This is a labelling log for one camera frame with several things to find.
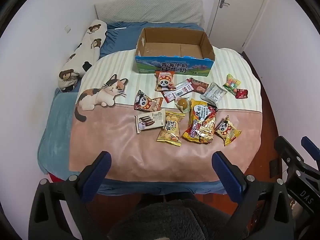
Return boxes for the white door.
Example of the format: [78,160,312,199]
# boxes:
[209,0,274,53]

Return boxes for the silver white snack packet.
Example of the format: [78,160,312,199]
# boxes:
[199,82,228,106]

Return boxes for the yellow biscuit snack packet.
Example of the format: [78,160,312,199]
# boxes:
[156,110,186,146]

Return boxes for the cat printed blanket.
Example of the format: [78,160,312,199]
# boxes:
[69,47,263,183]

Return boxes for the small red snack packet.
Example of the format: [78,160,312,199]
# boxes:
[235,88,249,99]

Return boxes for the brown red biscuit packet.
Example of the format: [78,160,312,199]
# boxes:
[187,77,209,95]

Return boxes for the yellow panda snack packet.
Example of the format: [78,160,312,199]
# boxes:
[214,115,242,146]

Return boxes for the red and white strip packet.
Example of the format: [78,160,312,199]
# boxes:
[162,79,194,103]

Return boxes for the white wafer packet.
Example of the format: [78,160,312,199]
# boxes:
[135,109,166,134]

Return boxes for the printed cardboard box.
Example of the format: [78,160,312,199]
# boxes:
[134,27,215,77]

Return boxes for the white dotted pillow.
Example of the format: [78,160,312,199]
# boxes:
[94,0,203,26]

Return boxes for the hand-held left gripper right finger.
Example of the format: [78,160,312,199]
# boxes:
[212,151,293,240]

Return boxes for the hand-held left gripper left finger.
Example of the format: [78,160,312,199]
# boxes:
[29,151,112,240]

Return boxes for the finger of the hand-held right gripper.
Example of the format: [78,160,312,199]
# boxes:
[274,136,304,178]
[301,136,320,165]

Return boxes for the clear egg yolk packet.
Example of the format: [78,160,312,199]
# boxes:
[174,96,191,113]

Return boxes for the teal fleece blanket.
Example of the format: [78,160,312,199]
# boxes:
[37,89,83,175]

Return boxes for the large yellow chips bag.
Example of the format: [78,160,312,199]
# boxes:
[181,99,218,144]

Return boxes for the red panda snack packet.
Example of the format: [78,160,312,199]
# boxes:
[154,70,177,92]
[133,89,164,112]

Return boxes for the bear print long pillow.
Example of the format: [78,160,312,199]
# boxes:
[58,20,108,92]

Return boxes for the colourful candy packet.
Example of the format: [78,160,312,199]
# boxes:
[222,73,242,92]

